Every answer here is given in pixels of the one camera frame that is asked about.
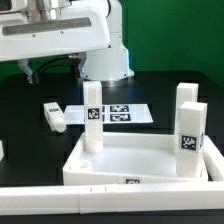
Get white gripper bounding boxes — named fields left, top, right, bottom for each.
left=0, top=0, right=110, bottom=84

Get white desk top tray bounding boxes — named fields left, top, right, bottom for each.
left=63, top=132, right=208, bottom=185

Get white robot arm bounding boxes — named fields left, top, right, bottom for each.
left=0, top=0, right=134, bottom=86

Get white marker sheet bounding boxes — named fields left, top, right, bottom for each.
left=64, top=104, right=153, bottom=125

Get white block left edge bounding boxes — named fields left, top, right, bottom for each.
left=0, top=140, right=4, bottom=161

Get white front fence bar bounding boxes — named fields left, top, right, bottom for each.
left=0, top=182, right=224, bottom=216

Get white fence bar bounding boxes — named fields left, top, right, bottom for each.
left=0, top=182, right=224, bottom=216
left=202, top=135, right=224, bottom=182

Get white right fence bar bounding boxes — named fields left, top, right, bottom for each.
left=202, top=135, right=224, bottom=182

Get black cables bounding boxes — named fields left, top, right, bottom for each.
left=34, top=54, right=81, bottom=75

